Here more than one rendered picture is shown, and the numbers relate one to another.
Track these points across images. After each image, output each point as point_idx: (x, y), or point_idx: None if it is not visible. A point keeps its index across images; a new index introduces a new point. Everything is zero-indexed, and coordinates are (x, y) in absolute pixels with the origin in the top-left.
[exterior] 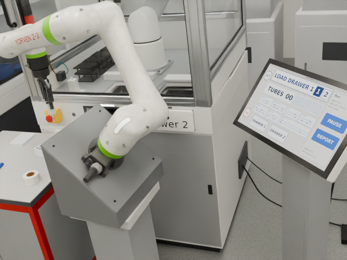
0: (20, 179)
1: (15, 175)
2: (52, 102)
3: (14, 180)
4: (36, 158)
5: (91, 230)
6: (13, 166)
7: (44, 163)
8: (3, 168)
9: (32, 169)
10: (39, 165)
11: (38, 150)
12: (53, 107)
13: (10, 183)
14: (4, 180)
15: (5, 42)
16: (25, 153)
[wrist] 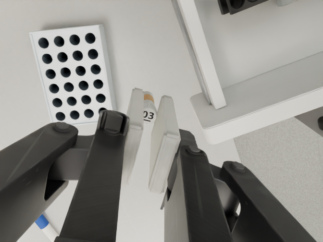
0: (156, 215)
1: (125, 213)
2: (179, 136)
3: (149, 226)
4: (92, 130)
5: None
6: (73, 194)
7: (146, 136)
8: (55, 212)
9: (143, 175)
10: (139, 149)
11: (81, 124)
12: (193, 138)
13: (151, 238)
14: (124, 238)
15: None
16: (18, 132)
